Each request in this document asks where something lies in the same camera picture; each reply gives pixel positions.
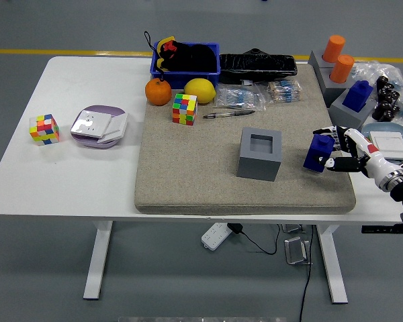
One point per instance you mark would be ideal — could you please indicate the bag of blue resistors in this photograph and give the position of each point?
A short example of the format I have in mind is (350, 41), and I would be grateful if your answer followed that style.
(238, 97)

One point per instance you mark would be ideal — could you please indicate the bag of tan resistors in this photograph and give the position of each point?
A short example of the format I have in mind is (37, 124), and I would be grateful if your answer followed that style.
(283, 92)

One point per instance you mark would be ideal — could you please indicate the large colourful puzzle cube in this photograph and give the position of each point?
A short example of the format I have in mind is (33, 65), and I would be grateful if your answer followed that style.
(184, 109)

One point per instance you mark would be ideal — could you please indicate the black small cylinder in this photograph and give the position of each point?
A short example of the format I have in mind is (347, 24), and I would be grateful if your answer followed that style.
(388, 105)
(383, 81)
(388, 88)
(393, 96)
(384, 115)

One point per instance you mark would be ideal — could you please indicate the purple plate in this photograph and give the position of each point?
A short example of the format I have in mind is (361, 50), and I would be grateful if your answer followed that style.
(100, 109)

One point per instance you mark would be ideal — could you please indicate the orange fruit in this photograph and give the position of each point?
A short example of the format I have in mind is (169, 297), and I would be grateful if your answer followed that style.
(158, 92)

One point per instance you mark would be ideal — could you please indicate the blue plastic bin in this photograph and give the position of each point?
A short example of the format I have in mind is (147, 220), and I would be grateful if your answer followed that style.
(184, 78)

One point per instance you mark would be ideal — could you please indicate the small colourful puzzle cube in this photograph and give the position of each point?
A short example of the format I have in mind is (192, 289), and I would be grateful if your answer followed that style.
(43, 130)

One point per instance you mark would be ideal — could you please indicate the orange cylinder seal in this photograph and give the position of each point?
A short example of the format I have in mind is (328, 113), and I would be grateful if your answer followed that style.
(333, 48)
(341, 68)

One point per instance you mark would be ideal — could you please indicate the black wrapped long object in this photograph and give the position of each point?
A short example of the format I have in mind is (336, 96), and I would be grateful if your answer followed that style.
(258, 67)

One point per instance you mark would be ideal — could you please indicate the blue square seal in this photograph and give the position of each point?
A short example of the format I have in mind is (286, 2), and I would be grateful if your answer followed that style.
(315, 152)
(356, 97)

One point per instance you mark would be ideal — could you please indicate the small metal bracket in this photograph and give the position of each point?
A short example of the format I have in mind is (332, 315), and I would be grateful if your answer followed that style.
(292, 228)

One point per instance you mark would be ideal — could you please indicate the grey square seal holder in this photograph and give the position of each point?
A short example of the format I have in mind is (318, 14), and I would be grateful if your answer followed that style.
(258, 167)
(342, 114)

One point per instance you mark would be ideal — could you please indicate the large metal bracket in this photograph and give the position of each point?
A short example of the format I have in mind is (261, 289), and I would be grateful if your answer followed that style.
(295, 250)

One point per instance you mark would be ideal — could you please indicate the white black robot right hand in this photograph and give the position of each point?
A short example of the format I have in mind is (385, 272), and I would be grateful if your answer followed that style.
(372, 156)

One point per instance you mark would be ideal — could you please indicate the black table control panel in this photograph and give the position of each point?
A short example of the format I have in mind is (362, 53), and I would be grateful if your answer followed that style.
(372, 230)

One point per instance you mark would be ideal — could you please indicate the grey round seal holder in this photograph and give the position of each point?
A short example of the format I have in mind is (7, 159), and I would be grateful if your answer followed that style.
(324, 89)
(317, 57)

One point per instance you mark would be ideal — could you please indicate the yellow lemon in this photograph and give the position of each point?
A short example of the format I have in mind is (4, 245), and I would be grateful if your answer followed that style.
(199, 90)

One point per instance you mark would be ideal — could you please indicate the clear plastic bag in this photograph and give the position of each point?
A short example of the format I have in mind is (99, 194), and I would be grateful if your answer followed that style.
(372, 68)

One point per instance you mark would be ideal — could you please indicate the grey ballpoint pen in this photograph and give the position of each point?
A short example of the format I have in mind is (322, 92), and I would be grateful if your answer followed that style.
(228, 114)

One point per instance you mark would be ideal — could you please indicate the white power strip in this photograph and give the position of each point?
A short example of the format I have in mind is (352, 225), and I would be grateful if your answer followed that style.
(215, 236)

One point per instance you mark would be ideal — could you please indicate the white socket panel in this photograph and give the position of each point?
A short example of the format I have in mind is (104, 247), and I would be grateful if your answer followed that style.
(89, 123)

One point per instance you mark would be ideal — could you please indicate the white switch panel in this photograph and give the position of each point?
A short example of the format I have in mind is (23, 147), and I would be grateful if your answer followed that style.
(389, 144)
(115, 129)

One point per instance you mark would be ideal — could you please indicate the white table leg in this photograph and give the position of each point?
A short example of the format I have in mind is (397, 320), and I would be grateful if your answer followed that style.
(99, 261)
(334, 268)

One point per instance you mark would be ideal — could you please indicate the grey-brown mat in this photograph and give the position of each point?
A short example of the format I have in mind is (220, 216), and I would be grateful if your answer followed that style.
(188, 167)

